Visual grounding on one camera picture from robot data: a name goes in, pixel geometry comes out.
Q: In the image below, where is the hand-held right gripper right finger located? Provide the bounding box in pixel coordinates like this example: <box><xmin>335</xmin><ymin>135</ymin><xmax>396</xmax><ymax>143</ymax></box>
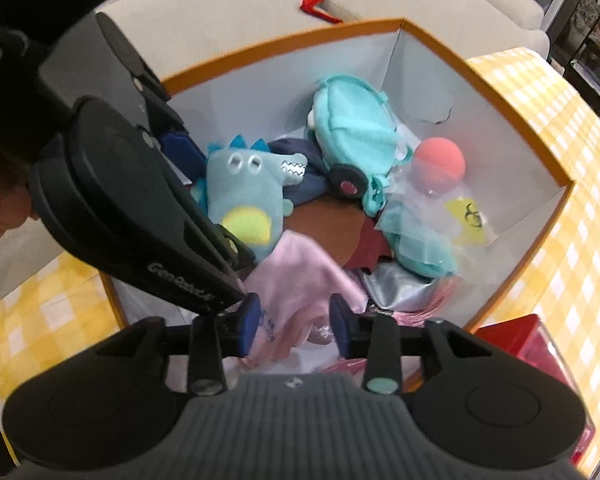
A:
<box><xmin>329</xmin><ymin>294</ymin><xmax>486</xmax><ymax>396</ymax></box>

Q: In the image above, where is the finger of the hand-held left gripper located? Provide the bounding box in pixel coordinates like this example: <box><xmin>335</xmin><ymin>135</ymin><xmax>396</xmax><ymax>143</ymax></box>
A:
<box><xmin>96</xmin><ymin>12</ymin><xmax>207</xmax><ymax>181</ymax></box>

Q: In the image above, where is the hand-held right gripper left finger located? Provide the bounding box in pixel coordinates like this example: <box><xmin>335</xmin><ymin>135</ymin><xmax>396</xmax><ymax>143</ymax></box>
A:
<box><xmin>100</xmin><ymin>294</ymin><xmax>261</xmax><ymax>396</ymax></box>

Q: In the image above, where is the orange cardboard box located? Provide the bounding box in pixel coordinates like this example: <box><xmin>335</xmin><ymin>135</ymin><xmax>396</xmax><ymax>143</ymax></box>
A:
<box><xmin>95</xmin><ymin>17</ymin><xmax>576</xmax><ymax>396</ymax></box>

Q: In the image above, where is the teal fleece piece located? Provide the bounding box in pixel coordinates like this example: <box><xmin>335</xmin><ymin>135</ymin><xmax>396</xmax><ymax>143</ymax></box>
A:
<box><xmin>380</xmin><ymin>205</ymin><xmax>457</xmax><ymax>277</ymax></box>

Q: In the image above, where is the blue dragon plush toy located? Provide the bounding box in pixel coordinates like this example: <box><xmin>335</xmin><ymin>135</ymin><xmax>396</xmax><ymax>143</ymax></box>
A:
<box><xmin>195</xmin><ymin>135</ymin><xmax>308</xmax><ymax>261</ymax></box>

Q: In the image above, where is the coral foam ball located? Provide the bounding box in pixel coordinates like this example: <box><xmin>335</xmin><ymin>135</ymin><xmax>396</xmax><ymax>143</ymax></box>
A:
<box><xmin>412</xmin><ymin>137</ymin><xmax>467</xmax><ymax>186</ymax></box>

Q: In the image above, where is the silver fabric cap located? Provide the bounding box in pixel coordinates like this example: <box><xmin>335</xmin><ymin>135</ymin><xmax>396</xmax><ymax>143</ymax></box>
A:
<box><xmin>360</xmin><ymin>265</ymin><xmax>446</xmax><ymax>311</ymax></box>

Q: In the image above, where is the red box with clear lid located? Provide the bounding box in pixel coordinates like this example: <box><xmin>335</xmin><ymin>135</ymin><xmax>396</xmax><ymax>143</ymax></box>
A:
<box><xmin>472</xmin><ymin>314</ymin><xmax>597</xmax><ymax>466</ymax></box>

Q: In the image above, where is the yellow checked tablecloth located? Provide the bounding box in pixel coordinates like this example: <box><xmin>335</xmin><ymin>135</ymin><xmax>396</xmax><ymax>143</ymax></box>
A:
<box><xmin>0</xmin><ymin>47</ymin><xmax>600</xmax><ymax>476</ymax></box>

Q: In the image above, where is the beige sofa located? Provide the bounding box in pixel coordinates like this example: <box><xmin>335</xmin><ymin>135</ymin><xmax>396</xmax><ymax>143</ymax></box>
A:
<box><xmin>40</xmin><ymin>0</ymin><xmax>551</xmax><ymax>126</ymax></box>

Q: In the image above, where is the brown cloth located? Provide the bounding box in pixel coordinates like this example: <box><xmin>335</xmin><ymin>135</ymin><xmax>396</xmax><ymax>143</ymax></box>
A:
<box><xmin>285</xmin><ymin>195</ymin><xmax>396</xmax><ymax>271</ymax></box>

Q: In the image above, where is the pink cloth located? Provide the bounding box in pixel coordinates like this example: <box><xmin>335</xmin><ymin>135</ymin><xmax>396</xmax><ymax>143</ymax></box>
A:
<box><xmin>240</xmin><ymin>230</ymin><xmax>371</xmax><ymax>361</ymax></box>

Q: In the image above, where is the clear plastic bag with rings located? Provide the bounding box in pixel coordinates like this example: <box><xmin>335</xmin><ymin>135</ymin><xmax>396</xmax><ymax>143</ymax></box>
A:
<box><xmin>385</xmin><ymin>150</ymin><xmax>497</xmax><ymax>261</ymax></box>

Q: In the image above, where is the black shelf rack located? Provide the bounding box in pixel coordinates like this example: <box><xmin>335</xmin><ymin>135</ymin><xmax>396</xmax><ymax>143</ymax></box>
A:
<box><xmin>550</xmin><ymin>0</ymin><xmax>600</xmax><ymax>116</ymax></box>

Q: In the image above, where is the person's left forearm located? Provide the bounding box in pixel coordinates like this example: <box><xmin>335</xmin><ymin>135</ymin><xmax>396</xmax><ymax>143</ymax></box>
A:
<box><xmin>0</xmin><ymin>152</ymin><xmax>37</xmax><ymax>247</ymax></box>

